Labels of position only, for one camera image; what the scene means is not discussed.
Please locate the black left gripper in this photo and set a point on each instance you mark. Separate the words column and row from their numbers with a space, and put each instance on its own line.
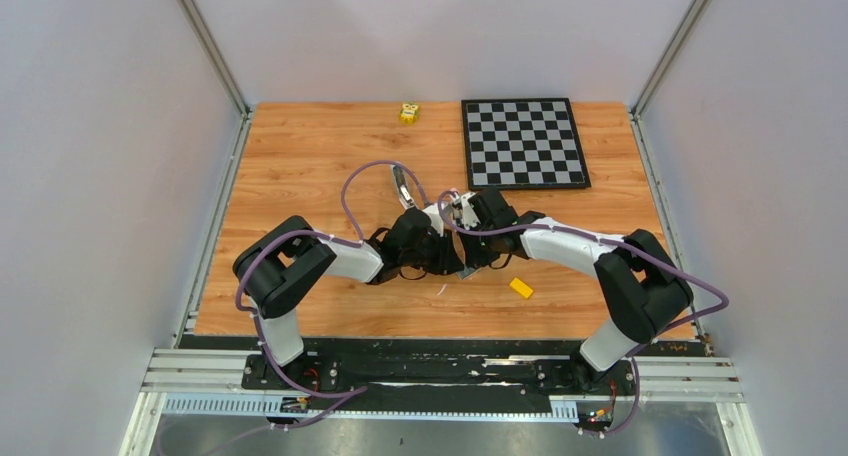
column 447, row 261

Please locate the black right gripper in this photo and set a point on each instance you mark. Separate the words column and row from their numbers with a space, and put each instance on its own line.
column 474, row 258

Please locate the grey staples tray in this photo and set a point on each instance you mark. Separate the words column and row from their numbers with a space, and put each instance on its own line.
column 466, row 272

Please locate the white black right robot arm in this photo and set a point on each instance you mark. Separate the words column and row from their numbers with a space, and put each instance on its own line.
column 643, row 290

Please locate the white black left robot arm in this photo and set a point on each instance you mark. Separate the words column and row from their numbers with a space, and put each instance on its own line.
column 278, row 271

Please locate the black grey chessboard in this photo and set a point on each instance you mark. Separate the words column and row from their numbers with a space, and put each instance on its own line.
column 522, row 144

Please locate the yellow rectangular block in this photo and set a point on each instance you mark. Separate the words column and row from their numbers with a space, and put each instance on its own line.
column 521, row 288

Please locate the small yellow toy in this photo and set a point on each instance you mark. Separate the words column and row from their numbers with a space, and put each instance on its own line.
column 409, row 113

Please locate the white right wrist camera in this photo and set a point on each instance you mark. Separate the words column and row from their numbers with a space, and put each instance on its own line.
column 463, row 213

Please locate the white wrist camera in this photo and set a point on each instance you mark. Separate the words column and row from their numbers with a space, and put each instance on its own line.
column 463, row 213
column 437, row 222

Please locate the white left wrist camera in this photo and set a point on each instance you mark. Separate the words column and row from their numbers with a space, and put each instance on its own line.
column 437, row 222

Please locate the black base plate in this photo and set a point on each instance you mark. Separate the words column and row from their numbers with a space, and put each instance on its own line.
column 335, row 365

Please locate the aluminium rail base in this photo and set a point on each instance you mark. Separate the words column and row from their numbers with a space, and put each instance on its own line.
column 204, row 377

